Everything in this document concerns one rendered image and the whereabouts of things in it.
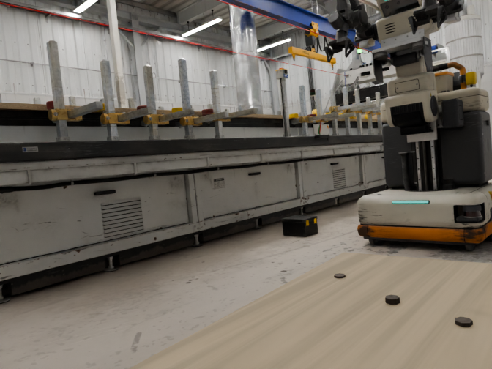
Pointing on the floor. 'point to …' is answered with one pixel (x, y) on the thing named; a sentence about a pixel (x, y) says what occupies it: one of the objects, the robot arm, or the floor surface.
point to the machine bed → (158, 199)
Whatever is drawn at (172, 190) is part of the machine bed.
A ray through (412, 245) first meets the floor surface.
